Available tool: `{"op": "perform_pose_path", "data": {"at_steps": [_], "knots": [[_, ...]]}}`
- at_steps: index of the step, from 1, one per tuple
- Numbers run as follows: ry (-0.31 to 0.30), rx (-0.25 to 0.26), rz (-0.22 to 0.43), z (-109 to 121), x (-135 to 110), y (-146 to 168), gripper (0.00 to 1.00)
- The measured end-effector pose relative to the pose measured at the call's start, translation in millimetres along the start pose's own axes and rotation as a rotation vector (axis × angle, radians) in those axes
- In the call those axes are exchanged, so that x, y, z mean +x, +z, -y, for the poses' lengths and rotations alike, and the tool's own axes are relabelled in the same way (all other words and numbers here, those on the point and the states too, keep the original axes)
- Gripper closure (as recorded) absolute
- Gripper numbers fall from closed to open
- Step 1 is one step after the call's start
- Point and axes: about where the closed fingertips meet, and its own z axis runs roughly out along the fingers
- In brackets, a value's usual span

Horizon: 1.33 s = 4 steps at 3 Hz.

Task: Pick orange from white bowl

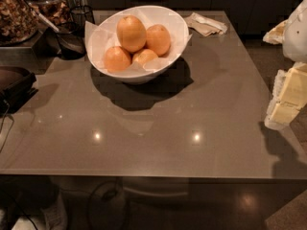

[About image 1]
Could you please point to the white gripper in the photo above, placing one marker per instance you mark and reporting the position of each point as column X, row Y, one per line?
column 296, row 35

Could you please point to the orange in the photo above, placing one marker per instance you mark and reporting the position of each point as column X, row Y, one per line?
column 144, row 56
column 158, row 39
column 131, row 33
column 116, row 59

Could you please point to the white bowl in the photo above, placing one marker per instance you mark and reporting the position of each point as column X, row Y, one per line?
column 137, row 75

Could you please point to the crumpled paper napkin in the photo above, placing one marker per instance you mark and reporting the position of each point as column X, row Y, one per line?
column 204, row 25

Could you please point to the black scoop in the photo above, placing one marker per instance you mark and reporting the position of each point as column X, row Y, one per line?
column 71, row 46

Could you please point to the dark device at left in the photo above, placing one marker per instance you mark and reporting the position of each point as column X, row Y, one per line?
column 16, row 88

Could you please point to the large glass snack jar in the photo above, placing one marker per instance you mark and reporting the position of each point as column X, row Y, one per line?
column 17, row 22

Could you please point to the black wire mesh cup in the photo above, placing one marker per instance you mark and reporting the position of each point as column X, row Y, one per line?
column 81, row 15

